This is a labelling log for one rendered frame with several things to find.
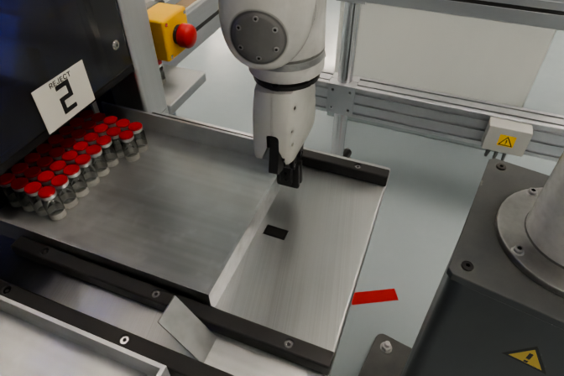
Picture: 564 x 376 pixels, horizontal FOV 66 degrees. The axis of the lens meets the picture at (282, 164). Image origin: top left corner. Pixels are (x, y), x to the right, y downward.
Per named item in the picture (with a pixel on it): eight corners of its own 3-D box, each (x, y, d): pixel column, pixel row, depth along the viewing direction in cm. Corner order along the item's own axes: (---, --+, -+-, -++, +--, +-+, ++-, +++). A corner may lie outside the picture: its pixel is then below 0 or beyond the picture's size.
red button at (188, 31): (169, 49, 74) (165, 27, 71) (181, 39, 77) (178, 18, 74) (189, 53, 73) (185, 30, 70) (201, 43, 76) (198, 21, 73)
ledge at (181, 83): (109, 99, 83) (107, 91, 82) (148, 67, 92) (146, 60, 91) (172, 114, 79) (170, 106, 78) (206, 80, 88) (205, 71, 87)
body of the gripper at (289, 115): (272, 38, 53) (275, 115, 60) (235, 80, 46) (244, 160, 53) (331, 47, 50) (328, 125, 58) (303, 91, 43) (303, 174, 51)
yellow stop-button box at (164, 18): (134, 55, 76) (124, 15, 71) (158, 38, 81) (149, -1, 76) (171, 63, 73) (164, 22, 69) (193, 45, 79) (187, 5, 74)
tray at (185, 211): (-19, 227, 57) (-32, 208, 55) (107, 118, 75) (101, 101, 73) (211, 312, 48) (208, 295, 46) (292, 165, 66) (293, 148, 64)
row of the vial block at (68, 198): (46, 218, 58) (33, 194, 55) (127, 140, 70) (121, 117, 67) (59, 223, 57) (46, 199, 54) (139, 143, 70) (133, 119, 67)
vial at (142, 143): (131, 151, 68) (124, 127, 65) (139, 143, 70) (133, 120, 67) (143, 154, 68) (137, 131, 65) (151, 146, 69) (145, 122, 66)
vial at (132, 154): (122, 160, 67) (115, 137, 64) (131, 152, 68) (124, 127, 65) (134, 164, 66) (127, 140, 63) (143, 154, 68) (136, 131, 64)
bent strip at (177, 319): (167, 350, 45) (156, 321, 41) (182, 325, 47) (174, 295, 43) (296, 403, 41) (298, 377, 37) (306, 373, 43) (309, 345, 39)
